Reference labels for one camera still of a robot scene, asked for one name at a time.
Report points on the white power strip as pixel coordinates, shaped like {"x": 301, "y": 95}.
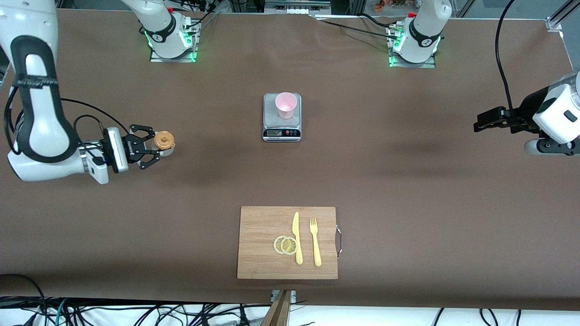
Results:
{"x": 297, "y": 10}

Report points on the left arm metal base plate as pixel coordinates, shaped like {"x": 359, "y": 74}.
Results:
{"x": 412, "y": 64}

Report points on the wooden bar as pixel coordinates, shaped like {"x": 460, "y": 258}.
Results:
{"x": 278, "y": 312}

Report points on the bamboo cutting board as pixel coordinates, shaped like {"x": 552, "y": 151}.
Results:
{"x": 263, "y": 226}

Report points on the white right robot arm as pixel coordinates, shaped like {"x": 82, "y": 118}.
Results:
{"x": 41, "y": 136}

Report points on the silver digital kitchen scale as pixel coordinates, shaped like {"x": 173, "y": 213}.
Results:
{"x": 282, "y": 129}

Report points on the translucent sauce bottle orange cap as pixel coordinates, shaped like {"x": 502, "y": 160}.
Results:
{"x": 164, "y": 140}

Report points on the yellow plastic fork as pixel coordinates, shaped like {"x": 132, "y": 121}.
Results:
{"x": 316, "y": 244}

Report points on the yellow plastic knife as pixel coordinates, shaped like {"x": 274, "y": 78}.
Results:
{"x": 297, "y": 240}

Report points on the brown table cover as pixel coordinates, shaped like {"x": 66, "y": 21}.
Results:
{"x": 136, "y": 226}

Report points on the aluminium frame profile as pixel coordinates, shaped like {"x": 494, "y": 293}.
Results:
{"x": 562, "y": 13}

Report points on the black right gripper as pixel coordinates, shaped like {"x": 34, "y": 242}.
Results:
{"x": 130, "y": 149}

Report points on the lemon slice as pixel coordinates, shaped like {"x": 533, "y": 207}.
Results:
{"x": 289, "y": 246}

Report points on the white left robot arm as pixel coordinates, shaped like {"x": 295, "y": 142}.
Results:
{"x": 423, "y": 31}

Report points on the metal table bracket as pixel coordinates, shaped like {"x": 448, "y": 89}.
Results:
{"x": 293, "y": 295}

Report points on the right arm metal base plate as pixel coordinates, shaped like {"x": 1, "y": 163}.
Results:
{"x": 174, "y": 59}

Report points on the pink plastic cup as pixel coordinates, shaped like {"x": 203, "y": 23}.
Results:
{"x": 286, "y": 106}

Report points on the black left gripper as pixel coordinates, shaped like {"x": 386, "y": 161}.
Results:
{"x": 525, "y": 113}

